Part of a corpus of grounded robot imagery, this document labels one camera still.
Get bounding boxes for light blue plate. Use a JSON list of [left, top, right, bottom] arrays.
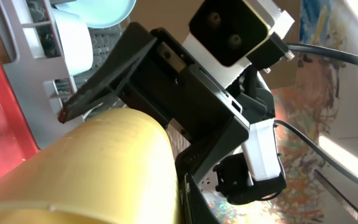
[[55, 0, 136, 29]]

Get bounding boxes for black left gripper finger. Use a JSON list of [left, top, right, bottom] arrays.
[[183, 174, 219, 224]]

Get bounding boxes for yellow cup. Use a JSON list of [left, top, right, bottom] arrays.
[[0, 108, 184, 223]]

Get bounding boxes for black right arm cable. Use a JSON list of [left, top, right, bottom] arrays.
[[273, 42, 358, 197]]

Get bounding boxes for grey dishwasher rack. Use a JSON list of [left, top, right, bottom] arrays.
[[0, 0, 123, 149]]

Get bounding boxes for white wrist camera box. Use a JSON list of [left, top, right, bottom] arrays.
[[182, 0, 294, 88]]

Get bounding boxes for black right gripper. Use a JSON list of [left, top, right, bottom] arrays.
[[58, 22, 250, 182]]

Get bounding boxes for light blue bowl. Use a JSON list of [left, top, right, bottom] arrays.
[[52, 9, 93, 76]]

